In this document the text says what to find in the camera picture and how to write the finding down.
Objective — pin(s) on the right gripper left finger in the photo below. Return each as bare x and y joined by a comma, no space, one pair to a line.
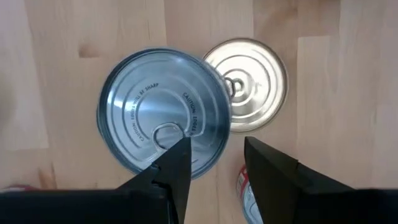
140,202

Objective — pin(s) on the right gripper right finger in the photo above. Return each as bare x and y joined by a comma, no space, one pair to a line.
295,196

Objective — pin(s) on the teal label tuna can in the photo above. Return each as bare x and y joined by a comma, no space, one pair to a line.
149,102

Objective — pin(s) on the blue red label salmon can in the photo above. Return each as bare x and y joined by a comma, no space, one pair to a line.
258,90

